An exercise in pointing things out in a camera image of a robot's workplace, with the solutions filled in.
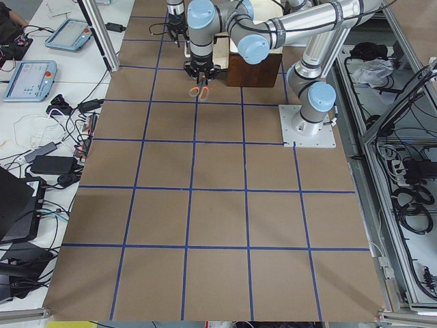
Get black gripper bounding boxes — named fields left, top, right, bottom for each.
left=184, top=61, right=221, bottom=84
left=167, top=14, right=188, bottom=50

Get orange grey scissors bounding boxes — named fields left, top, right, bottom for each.
left=188, top=77, right=210, bottom=102

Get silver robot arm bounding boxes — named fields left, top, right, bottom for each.
left=166, top=0, right=189, bottom=47
left=184, top=1, right=381, bottom=135

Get brown wooden cabinet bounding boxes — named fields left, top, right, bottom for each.
left=227, top=53, right=283, bottom=87

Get blue teach pendant upper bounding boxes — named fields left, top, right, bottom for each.
left=44, top=18, right=91, bottom=51

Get blue teach pendant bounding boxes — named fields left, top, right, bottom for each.
left=3, top=60, right=57, bottom=103
left=44, top=18, right=91, bottom=51

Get blue teach pendant lower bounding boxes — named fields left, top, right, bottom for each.
left=3, top=60, right=57, bottom=103

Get black cloth bundle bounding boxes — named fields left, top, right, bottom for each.
left=350, top=42, right=388, bottom=61

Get white crumpled cloth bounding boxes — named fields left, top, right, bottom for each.
left=352, top=59, right=393, bottom=87

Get black power adapter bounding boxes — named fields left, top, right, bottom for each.
left=30, top=155, right=77, bottom=175

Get black laptop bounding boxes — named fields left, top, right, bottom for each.
left=1, top=168, right=46, bottom=244

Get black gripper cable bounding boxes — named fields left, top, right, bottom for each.
left=149, top=20, right=171, bottom=36

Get aluminium frame post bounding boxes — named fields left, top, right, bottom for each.
left=78, top=0, right=119, bottom=74

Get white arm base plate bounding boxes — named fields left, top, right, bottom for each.
left=279, top=105, right=337, bottom=148

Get white cable coil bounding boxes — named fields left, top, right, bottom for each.
left=13, top=114, right=69, bottom=148

